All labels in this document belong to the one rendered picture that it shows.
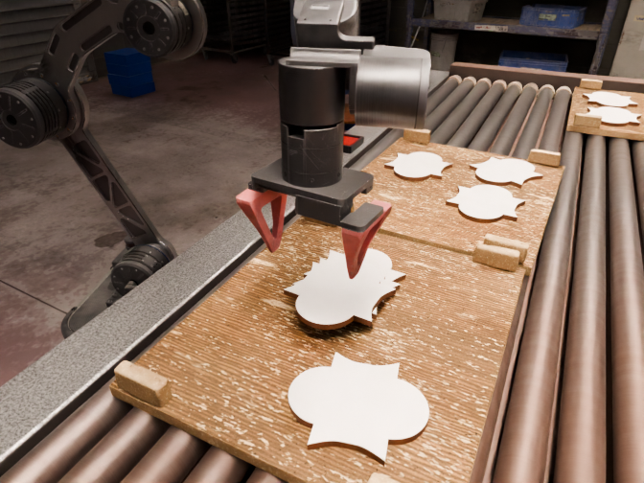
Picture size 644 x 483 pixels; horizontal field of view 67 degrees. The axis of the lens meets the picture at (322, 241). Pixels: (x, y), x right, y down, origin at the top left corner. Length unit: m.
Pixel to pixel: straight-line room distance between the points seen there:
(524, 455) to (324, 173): 0.31
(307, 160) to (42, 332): 1.91
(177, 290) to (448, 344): 0.36
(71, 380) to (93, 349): 0.05
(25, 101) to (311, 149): 1.29
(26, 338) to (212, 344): 1.72
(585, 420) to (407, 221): 0.39
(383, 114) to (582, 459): 0.36
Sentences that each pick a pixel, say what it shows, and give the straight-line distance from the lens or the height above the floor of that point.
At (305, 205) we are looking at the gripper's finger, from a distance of 0.44.
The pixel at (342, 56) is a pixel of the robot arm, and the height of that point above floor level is 1.24.
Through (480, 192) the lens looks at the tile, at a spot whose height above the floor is 0.94.
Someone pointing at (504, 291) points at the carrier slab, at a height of 0.94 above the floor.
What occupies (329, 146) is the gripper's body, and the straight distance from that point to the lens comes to 0.43.
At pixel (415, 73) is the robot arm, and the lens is 0.41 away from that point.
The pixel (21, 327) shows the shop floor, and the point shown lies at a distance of 2.33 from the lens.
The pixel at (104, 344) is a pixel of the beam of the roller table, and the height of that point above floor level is 0.91.
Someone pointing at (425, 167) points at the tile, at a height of 0.94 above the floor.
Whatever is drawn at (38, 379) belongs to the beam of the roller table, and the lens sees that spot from 0.63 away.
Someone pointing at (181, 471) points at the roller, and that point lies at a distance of 0.51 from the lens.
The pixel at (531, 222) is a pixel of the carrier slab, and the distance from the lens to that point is 0.85.
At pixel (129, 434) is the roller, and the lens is 0.54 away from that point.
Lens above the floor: 1.32
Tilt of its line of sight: 32 degrees down
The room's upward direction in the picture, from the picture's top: straight up
